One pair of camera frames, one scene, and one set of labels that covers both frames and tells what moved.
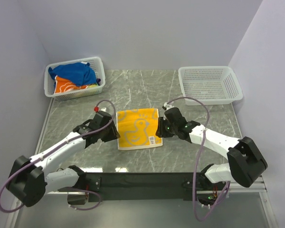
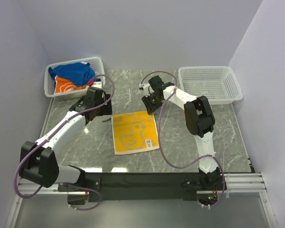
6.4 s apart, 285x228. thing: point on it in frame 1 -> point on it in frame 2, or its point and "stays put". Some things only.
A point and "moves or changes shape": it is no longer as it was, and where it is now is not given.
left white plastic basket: (96, 64) stays put
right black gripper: (160, 132) -> (150, 108)
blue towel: (78, 73) stays put
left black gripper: (114, 134) -> (106, 110)
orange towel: (63, 85) stays put
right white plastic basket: (212, 85) stays put
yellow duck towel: (137, 129) moves or changes shape
